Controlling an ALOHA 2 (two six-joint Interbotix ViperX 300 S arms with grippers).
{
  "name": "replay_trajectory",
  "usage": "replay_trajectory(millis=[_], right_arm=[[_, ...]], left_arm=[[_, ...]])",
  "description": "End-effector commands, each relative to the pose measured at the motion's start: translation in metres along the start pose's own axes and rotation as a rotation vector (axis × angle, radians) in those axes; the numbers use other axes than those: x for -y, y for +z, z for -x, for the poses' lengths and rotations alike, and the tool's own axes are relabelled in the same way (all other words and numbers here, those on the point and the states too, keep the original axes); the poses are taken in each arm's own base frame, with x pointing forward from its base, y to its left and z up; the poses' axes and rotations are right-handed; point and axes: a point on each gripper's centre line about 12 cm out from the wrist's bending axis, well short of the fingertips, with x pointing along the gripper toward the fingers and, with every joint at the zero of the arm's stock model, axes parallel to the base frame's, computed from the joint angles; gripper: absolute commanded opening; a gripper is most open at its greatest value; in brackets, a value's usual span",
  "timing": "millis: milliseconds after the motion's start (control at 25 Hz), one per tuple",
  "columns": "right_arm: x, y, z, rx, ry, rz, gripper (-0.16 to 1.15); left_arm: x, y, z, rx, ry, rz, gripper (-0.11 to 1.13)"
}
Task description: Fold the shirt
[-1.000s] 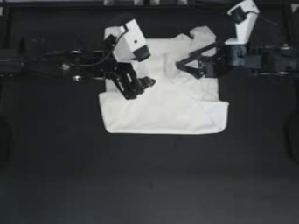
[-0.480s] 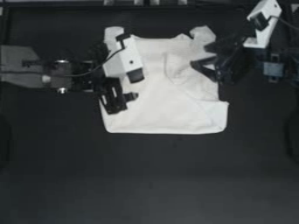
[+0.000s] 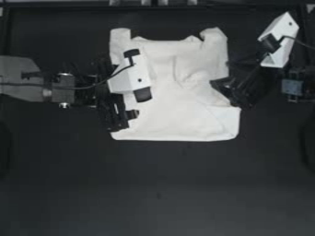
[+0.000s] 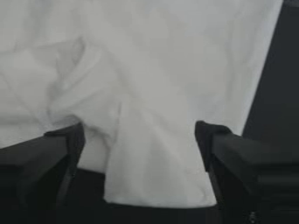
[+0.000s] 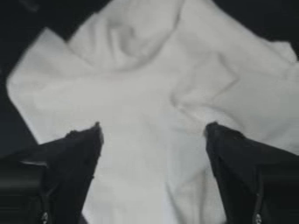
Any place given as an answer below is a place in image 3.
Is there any white t-shirt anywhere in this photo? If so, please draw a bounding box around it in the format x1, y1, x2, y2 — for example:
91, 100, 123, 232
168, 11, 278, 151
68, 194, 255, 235
108, 27, 243, 143

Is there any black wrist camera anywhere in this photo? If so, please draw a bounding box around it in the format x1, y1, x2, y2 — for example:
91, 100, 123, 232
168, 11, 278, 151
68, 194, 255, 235
260, 33, 284, 52
132, 86, 153, 104

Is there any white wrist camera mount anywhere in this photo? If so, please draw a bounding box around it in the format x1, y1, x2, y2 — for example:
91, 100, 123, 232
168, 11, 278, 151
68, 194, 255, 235
257, 11, 302, 69
107, 49, 149, 95

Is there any black camera cable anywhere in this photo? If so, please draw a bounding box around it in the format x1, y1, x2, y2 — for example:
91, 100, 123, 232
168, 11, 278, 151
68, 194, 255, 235
51, 48, 141, 92
279, 34, 315, 51

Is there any black frame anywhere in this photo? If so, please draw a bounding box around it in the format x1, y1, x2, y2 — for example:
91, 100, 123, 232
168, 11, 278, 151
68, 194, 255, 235
0, 0, 315, 13

